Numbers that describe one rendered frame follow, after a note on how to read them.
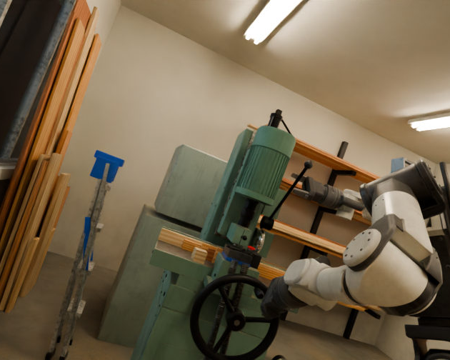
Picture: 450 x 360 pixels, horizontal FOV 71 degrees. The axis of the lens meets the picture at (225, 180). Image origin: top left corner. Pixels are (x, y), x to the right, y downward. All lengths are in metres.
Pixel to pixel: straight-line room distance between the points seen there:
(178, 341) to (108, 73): 3.02
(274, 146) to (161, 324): 0.80
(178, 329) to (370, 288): 0.85
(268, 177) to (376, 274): 0.81
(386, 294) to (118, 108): 3.38
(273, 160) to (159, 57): 2.72
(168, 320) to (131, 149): 2.60
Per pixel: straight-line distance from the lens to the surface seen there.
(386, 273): 0.57
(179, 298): 1.25
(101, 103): 3.72
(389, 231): 0.58
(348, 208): 1.41
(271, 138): 1.33
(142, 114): 3.68
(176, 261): 1.21
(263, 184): 1.30
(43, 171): 2.30
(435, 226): 0.89
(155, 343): 1.32
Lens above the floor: 1.16
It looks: 3 degrees up
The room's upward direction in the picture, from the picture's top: 21 degrees clockwise
